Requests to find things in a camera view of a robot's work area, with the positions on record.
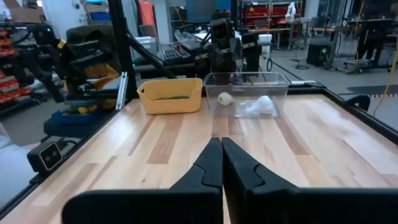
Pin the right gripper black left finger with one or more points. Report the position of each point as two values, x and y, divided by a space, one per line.
186 205

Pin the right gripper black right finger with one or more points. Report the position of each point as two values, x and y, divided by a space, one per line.
280 205

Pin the large dark green pepper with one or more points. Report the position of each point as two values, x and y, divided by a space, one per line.
172 97

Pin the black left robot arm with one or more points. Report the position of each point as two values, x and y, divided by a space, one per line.
251 53

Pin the large clear plastic bin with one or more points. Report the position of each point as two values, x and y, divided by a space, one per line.
211 81

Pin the cream garlic bulb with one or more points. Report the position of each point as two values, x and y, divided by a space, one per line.
225 99

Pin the white paper roll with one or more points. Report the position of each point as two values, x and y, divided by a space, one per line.
265 42

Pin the backlit black keyboard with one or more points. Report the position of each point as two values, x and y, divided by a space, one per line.
175 54

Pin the red storage bin shelf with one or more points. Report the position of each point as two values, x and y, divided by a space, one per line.
9 87
264 12

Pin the white crumpled bulb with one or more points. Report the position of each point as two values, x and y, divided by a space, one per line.
264 105

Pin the yellow plastic basket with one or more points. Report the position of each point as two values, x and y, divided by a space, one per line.
169 105

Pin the white power strip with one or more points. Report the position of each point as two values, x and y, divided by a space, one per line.
303 82

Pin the black computer tower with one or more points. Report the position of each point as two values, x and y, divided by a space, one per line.
320 56

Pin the silver aluminium extrusion piece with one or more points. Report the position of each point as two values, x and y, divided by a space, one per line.
122 90

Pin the black yellow equipment stack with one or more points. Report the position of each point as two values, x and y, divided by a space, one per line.
81 53

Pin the blue cushion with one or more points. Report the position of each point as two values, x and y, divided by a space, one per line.
68 123

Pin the large black orange-striped mat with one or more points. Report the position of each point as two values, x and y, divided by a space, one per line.
373 90

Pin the black workbench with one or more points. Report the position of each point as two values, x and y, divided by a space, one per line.
370 31

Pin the black table-level camera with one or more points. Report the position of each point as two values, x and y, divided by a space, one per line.
45 157

